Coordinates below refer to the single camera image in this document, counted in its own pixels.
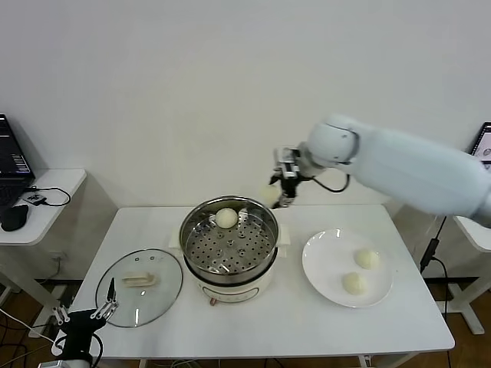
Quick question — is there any floor power strip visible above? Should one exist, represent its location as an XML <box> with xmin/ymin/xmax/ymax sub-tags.
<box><xmin>45</xmin><ymin>293</ymin><xmax>76</xmax><ymax>334</ymax></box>

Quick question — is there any white steamed baozi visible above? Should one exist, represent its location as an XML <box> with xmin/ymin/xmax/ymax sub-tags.
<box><xmin>259</xmin><ymin>185</ymin><xmax>281</xmax><ymax>208</ymax></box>
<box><xmin>342</xmin><ymin>272</ymin><xmax>368</xmax><ymax>297</ymax></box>
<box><xmin>354</xmin><ymin>248</ymin><xmax>381</xmax><ymax>271</ymax></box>
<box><xmin>214</xmin><ymin>208</ymin><xmax>238</xmax><ymax>230</ymax></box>

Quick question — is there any glass lid with cream handle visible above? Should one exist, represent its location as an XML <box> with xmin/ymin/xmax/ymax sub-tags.
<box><xmin>95</xmin><ymin>248</ymin><xmax>184</xmax><ymax>329</ymax></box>

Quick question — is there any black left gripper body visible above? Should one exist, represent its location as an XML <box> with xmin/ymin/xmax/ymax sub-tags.
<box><xmin>61</xmin><ymin>309</ymin><xmax>108</xmax><ymax>361</ymax></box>

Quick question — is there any white side desk with mouse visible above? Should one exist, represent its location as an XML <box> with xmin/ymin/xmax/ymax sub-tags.
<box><xmin>0</xmin><ymin>168</ymin><xmax>88</xmax><ymax>338</ymax></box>

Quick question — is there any black laptop with dark screen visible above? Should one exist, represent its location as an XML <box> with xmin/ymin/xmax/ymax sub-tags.
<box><xmin>0</xmin><ymin>113</ymin><xmax>37</xmax><ymax>210</ymax></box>

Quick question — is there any cream white electric cooker base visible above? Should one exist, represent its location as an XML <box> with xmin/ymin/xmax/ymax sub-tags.
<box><xmin>169</xmin><ymin>223</ymin><xmax>293</xmax><ymax>308</ymax></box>

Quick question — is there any black cable on side desk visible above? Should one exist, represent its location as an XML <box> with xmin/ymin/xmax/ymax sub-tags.
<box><xmin>28</xmin><ymin>185</ymin><xmax>73</xmax><ymax>208</ymax></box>

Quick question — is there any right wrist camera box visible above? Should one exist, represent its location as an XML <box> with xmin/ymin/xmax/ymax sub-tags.
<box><xmin>274</xmin><ymin>147</ymin><xmax>302</xmax><ymax>176</ymax></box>

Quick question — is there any black computer mouse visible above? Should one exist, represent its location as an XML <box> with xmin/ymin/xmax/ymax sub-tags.
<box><xmin>1</xmin><ymin>204</ymin><xmax>31</xmax><ymax>232</ymax></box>

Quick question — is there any black cable with adapter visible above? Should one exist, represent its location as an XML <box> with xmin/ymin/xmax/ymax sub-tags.
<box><xmin>420</xmin><ymin>216</ymin><xmax>450</xmax><ymax>315</ymax></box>

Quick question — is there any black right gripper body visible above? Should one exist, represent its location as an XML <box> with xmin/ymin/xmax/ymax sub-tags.
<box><xmin>278</xmin><ymin>172</ymin><xmax>302</xmax><ymax>200</ymax></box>

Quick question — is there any stainless steel steamer basket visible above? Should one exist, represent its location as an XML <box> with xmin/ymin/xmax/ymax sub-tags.
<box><xmin>180</xmin><ymin>196</ymin><xmax>280</xmax><ymax>278</ymax></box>

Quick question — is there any white round plate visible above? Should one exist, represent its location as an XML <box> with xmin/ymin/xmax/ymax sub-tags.
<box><xmin>302</xmin><ymin>228</ymin><xmax>394</xmax><ymax>309</ymax></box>

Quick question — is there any grey laptop with light screen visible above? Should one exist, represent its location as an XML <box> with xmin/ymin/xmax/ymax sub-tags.
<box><xmin>471</xmin><ymin>122</ymin><xmax>491</xmax><ymax>169</ymax></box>

